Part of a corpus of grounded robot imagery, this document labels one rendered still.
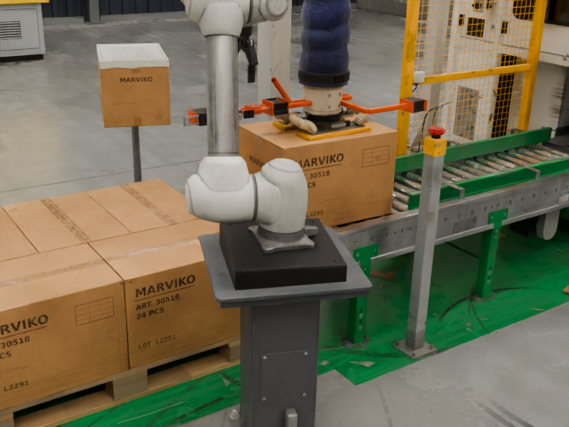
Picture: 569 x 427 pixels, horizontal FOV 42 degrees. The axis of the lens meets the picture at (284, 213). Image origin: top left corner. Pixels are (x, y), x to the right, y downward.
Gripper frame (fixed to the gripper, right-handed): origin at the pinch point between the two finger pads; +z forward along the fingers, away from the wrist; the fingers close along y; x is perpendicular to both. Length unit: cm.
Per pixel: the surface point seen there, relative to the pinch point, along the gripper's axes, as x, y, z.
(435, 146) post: -60, -53, 24
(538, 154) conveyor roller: -209, 6, 68
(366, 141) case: -52, -19, 30
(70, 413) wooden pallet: 87, -17, 120
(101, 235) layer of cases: 54, 26, 68
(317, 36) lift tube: -33.2, -5.5, -14.4
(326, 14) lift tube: -35.4, -7.7, -23.5
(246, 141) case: -11.4, 14.9, 33.1
